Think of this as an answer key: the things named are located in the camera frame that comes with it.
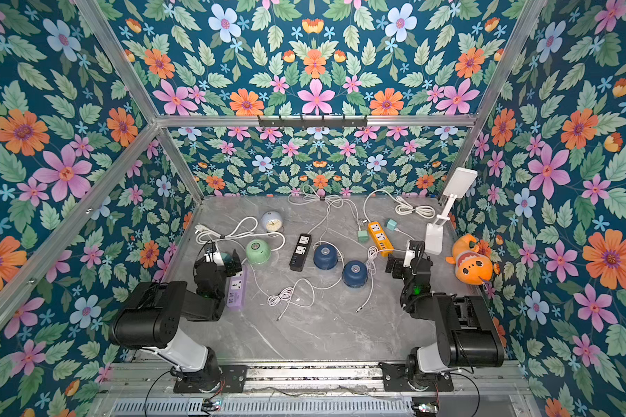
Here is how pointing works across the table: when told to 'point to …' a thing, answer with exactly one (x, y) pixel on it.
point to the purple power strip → (236, 290)
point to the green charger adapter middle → (362, 235)
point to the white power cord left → (245, 228)
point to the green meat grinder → (258, 251)
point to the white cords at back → (309, 195)
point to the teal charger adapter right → (390, 224)
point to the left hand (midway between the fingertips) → (223, 250)
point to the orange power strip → (381, 239)
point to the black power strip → (301, 252)
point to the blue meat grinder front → (355, 274)
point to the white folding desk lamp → (460, 185)
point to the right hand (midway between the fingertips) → (410, 252)
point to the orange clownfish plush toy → (472, 267)
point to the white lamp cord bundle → (422, 210)
